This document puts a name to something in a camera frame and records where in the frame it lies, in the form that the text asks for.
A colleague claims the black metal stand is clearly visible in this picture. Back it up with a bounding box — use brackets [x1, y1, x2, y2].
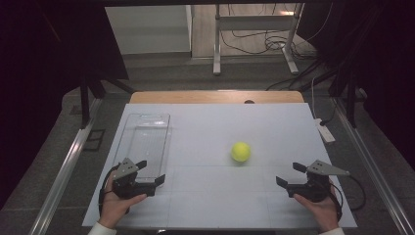
[297, 58, 360, 129]
[78, 73, 135, 130]

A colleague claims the white cabinet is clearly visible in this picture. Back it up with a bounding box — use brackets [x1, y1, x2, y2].
[104, 4, 194, 56]

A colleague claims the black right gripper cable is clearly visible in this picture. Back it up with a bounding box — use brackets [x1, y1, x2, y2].
[328, 173, 367, 223]

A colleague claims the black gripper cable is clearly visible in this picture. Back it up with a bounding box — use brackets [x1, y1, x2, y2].
[98, 164, 121, 216]
[328, 173, 367, 223]

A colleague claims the person's left hand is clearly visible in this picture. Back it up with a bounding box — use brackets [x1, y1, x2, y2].
[98, 170, 148, 229]

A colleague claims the person's right hand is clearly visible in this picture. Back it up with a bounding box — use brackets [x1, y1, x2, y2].
[292, 181, 341, 234]

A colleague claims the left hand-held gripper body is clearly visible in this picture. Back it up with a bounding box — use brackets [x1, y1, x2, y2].
[112, 158, 157, 200]

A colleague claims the white board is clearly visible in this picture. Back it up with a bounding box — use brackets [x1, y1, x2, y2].
[81, 103, 358, 229]

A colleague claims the clear plastic tray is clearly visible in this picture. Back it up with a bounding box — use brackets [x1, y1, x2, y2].
[112, 113, 172, 184]

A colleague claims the white power strip cable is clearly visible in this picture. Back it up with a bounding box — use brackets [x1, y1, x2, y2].
[310, 75, 320, 120]

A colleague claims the dark square floor frame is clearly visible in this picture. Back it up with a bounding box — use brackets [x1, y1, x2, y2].
[82, 128, 107, 153]

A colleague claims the black plug with cable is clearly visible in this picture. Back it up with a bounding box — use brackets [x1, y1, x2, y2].
[319, 105, 338, 127]

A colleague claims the white power strip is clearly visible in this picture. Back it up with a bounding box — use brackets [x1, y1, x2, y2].
[313, 117, 337, 144]

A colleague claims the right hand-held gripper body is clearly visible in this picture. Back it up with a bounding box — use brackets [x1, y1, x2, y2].
[286, 159, 351, 204]

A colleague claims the tangle of black floor cables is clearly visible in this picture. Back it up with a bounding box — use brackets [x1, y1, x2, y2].
[219, 3, 335, 62]

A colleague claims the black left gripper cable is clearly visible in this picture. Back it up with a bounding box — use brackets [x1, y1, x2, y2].
[98, 164, 121, 216]

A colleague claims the grey metal desk frame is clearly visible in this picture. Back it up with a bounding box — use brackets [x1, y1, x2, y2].
[212, 3, 305, 77]

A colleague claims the yellow tennis ball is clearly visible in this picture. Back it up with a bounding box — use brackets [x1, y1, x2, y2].
[230, 141, 253, 164]

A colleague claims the aluminium floor rail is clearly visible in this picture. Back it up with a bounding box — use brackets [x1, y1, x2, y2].
[28, 97, 105, 235]
[332, 97, 415, 235]

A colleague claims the dark curtain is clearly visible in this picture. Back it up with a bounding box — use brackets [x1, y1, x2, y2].
[0, 0, 130, 210]
[296, 0, 415, 162]

